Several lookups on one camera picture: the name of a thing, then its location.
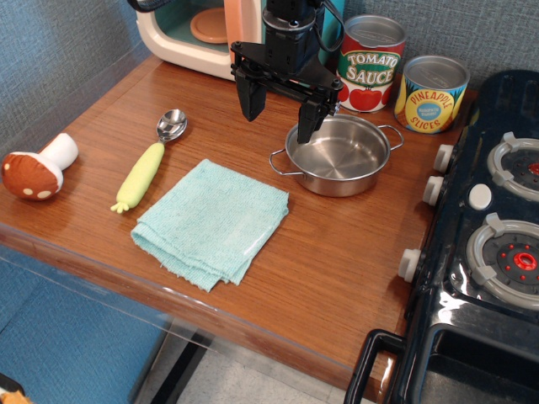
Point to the light blue folded cloth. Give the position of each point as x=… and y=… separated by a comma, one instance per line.
x=211, y=224

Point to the small steel pot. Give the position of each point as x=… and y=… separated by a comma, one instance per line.
x=343, y=157

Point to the tomato sauce can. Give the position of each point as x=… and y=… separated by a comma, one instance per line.
x=369, y=57

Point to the white stove knob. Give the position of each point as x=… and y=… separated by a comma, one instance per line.
x=432, y=190
x=443, y=157
x=408, y=264

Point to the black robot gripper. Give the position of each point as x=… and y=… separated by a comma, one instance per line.
x=288, y=63

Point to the pineapple slices can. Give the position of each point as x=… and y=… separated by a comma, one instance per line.
x=431, y=92

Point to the plush brown mushroom toy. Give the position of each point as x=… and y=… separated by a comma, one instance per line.
x=39, y=176

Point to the toy microwave oven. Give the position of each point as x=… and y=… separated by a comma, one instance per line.
x=198, y=34

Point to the dark blue toy stove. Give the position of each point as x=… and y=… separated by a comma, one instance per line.
x=472, y=317

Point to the black table leg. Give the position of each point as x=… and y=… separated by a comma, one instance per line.
x=184, y=367

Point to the white stove knob lower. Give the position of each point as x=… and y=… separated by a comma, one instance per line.
x=408, y=264

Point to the spoon with yellow-green handle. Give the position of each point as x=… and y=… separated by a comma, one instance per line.
x=169, y=128

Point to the white stove knob middle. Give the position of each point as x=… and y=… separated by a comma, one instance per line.
x=432, y=190

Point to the white stove knob upper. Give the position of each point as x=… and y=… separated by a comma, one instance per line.
x=443, y=157

